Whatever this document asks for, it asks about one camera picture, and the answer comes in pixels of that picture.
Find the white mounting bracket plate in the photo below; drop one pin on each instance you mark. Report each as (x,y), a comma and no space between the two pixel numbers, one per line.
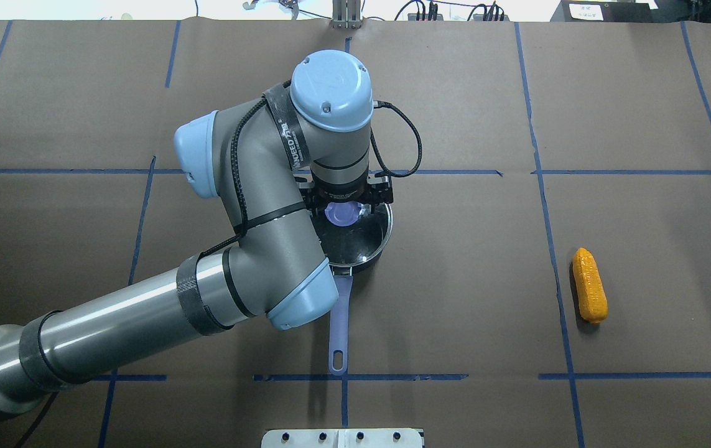
(345,437)

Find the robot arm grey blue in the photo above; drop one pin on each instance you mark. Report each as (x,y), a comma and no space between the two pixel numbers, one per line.
(300,150)

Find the aluminium frame post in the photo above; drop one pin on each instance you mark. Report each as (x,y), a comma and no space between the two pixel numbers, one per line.
(347,14)

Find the yellow corn cob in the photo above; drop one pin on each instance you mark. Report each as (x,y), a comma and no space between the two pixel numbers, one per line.
(591,296)

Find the glass lid blue knob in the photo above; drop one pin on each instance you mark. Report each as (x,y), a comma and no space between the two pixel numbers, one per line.
(353,235)

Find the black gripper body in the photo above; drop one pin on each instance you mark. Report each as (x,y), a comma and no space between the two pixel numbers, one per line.
(339,185)

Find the black box with label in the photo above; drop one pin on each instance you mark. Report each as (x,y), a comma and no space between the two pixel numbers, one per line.
(602,11)

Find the dark pot blue handle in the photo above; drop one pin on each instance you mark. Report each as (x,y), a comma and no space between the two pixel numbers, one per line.
(338,336)

